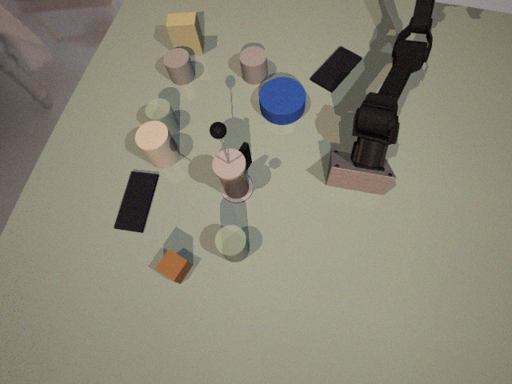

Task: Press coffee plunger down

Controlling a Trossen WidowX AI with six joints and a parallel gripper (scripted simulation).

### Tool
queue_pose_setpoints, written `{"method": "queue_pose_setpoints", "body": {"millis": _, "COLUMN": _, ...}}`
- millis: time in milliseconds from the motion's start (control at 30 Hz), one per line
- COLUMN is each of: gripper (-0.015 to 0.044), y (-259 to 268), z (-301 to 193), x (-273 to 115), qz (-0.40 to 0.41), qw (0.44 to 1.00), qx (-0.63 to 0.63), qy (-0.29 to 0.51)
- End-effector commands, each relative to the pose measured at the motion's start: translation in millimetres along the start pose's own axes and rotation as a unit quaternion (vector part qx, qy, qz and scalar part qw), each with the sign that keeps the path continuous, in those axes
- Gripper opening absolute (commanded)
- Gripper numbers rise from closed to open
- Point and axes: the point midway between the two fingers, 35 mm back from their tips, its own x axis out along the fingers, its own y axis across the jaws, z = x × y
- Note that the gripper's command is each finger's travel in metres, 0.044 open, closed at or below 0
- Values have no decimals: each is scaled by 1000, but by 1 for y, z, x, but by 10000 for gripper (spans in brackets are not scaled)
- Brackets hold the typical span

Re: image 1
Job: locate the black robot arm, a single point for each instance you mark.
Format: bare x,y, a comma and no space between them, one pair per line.
377,118

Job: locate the blue cylinder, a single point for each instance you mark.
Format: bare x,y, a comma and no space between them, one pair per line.
282,100

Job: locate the black flat rectangular pad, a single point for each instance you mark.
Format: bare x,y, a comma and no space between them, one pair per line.
136,201
335,69

